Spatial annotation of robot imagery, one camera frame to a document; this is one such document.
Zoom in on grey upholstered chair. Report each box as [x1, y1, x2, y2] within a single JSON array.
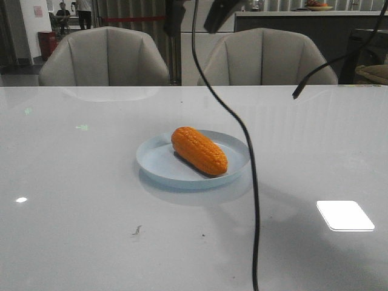
[[198, 28, 326, 86], [38, 26, 169, 87]]

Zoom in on fruit bowl on counter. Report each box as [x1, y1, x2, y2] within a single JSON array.
[[305, 0, 333, 12]]

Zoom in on dark wooden chair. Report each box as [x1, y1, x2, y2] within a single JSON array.
[[339, 30, 387, 84]]

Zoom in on seated person in black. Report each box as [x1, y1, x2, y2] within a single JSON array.
[[55, 2, 70, 35]]

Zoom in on beige seat cushion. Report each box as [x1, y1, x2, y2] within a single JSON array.
[[355, 64, 387, 85]]

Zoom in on dark grey counter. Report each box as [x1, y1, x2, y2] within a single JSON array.
[[235, 10, 388, 84]]

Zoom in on red barrier belt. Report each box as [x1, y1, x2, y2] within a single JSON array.
[[101, 16, 166, 22]]

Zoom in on red trash bin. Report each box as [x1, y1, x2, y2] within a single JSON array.
[[38, 31, 58, 61]]

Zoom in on orange plastic corn cob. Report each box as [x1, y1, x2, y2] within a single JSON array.
[[171, 127, 229, 176]]

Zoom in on white cabinet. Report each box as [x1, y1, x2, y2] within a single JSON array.
[[181, 1, 235, 86]]

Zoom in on right grey upholstered chair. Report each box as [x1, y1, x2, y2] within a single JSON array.
[[198, 28, 326, 86]]

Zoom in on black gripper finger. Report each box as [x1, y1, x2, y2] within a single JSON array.
[[164, 0, 186, 37], [204, 0, 245, 34]]

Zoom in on left grey upholstered chair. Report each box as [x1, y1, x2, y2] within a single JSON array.
[[38, 26, 169, 87]]

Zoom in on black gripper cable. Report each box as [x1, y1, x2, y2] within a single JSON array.
[[192, 0, 261, 291]]

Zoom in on light blue round plate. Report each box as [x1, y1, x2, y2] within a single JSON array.
[[136, 129, 250, 190]]

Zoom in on standing person white shirt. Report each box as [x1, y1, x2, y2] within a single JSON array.
[[75, 0, 92, 30]]

